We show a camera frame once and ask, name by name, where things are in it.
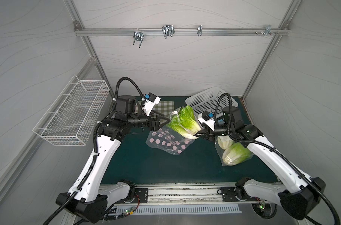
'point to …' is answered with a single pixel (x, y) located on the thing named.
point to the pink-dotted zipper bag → (176, 136)
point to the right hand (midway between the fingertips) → (194, 130)
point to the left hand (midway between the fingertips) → (166, 119)
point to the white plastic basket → (207, 101)
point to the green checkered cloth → (165, 107)
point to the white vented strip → (181, 209)
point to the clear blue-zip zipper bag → (220, 150)
